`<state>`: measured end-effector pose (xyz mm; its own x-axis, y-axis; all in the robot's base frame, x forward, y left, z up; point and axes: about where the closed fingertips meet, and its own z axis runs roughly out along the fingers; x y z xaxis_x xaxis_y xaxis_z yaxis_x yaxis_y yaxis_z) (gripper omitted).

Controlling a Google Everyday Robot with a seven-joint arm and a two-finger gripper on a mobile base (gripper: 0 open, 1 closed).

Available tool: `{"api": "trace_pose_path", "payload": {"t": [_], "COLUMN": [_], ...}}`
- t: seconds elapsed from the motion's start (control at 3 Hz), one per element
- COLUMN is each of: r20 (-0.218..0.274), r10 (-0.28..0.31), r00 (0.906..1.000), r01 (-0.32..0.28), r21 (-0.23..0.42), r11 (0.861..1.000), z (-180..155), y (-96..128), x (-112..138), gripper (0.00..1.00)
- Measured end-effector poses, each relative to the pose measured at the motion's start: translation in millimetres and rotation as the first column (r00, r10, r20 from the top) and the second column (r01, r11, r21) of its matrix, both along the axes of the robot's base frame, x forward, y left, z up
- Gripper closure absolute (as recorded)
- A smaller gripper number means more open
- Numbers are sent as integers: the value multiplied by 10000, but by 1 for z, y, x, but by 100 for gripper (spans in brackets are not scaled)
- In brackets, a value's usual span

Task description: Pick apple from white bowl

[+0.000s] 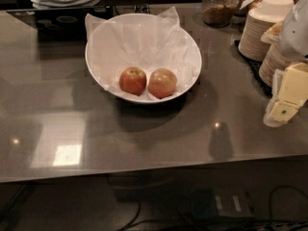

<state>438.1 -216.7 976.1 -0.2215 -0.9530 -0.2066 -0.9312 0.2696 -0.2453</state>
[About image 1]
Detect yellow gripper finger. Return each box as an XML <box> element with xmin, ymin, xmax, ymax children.
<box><xmin>263</xmin><ymin>63</ymin><xmax>308</xmax><ymax>127</ymax></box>
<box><xmin>261</xmin><ymin>21</ymin><xmax>283</xmax><ymax>44</ymax></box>

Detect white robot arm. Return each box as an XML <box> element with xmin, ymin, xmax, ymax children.
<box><xmin>259</xmin><ymin>0</ymin><xmax>308</xmax><ymax>127</ymax></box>

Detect right red apple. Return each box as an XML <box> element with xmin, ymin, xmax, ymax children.
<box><xmin>148</xmin><ymin>68</ymin><xmax>177</xmax><ymax>99</ymax></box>

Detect red apple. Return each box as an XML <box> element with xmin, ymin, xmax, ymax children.
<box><xmin>148</xmin><ymin>68</ymin><xmax>177</xmax><ymax>99</ymax></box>
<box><xmin>119</xmin><ymin>66</ymin><xmax>147</xmax><ymax>96</ymax></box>

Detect white bowl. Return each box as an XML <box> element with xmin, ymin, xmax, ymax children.
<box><xmin>84</xmin><ymin>13</ymin><xmax>203</xmax><ymax>105</ymax></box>

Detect left red apple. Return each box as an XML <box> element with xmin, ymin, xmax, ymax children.
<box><xmin>119</xmin><ymin>66</ymin><xmax>147</xmax><ymax>96</ymax></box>

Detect back stack paper plates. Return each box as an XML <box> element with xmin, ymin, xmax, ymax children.
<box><xmin>238</xmin><ymin>0</ymin><xmax>294</xmax><ymax>62</ymax></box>

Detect stack paper plates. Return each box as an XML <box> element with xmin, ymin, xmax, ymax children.
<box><xmin>259</xmin><ymin>42</ymin><xmax>292</xmax><ymax>87</ymax></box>
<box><xmin>238</xmin><ymin>0</ymin><xmax>294</xmax><ymax>62</ymax></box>

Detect front stack paper plates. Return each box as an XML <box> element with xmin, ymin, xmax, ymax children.
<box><xmin>259</xmin><ymin>42</ymin><xmax>292</xmax><ymax>87</ymax></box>

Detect black mat under plates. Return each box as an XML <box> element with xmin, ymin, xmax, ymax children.
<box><xmin>234</xmin><ymin>40</ymin><xmax>272</xmax><ymax>98</ymax></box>

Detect glass jar with cereal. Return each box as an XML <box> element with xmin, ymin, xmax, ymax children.
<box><xmin>201</xmin><ymin>0</ymin><xmax>240</xmax><ymax>28</ymax></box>

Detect white paper liner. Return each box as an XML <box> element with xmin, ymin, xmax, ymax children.
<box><xmin>84</xmin><ymin>6</ymin><xmax>202</xmax><ymax>101</ymax></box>

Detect dark box under table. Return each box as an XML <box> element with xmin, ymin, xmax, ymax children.
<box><xmin>191</xmin><ymin>189</ymin><xmax>255</xmax><ymax>219</ymax></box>

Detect black cable under table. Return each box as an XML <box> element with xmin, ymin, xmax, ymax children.
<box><xmin>115</xmin><ymin>185</ymin><xmax>308</xmax><ymax>231</ymax></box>

